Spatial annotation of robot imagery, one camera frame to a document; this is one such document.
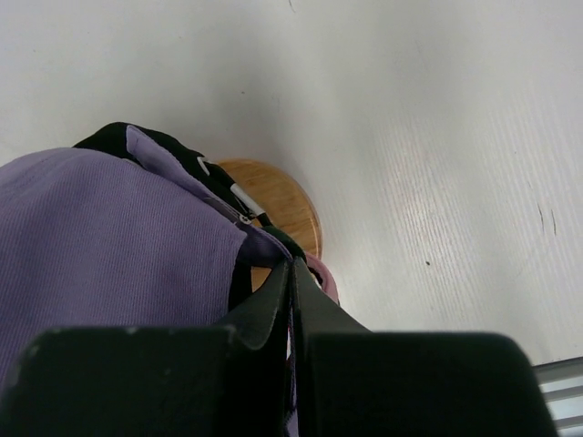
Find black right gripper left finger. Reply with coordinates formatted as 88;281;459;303
1;262;291;436

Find lilac cap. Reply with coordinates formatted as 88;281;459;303
0;125;302;437

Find wooden hat stand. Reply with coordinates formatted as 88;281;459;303
211;158;323;292

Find dark green cap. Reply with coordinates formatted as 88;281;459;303
262;226;313;272

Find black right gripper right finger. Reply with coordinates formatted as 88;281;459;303
291;259;557;436

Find black cap gold logo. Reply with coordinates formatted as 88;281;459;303
75;122;286;310

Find pink cap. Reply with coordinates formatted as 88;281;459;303
305;252;340;305

